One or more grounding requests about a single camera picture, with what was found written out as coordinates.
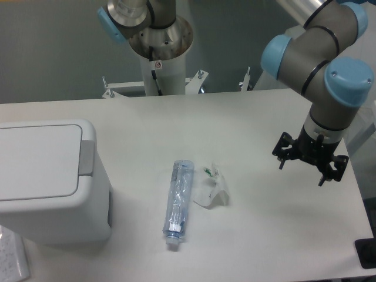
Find black device at table edge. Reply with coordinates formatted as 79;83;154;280
355;238;376;269

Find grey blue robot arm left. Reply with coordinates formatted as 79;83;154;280
97;1;348;182

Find crumpled clear plastic wrapper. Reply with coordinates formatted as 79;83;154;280
193;162;230;210

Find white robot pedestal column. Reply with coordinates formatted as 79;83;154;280
129;16;193;81

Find white plastic trash can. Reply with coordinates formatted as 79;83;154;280
1;119;112;244

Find crushed clear plastic bottle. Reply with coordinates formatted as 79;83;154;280
163;160;194;248

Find white trash can lid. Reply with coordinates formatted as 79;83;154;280
1;125;82;201

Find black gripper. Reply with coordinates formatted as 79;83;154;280
272;119;349;186

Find black cable on pedestal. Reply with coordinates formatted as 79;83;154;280
148;45;163;96

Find white metal base frame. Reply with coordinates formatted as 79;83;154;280
101;66;254;99

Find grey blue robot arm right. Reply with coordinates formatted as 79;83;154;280
261;1;374;180

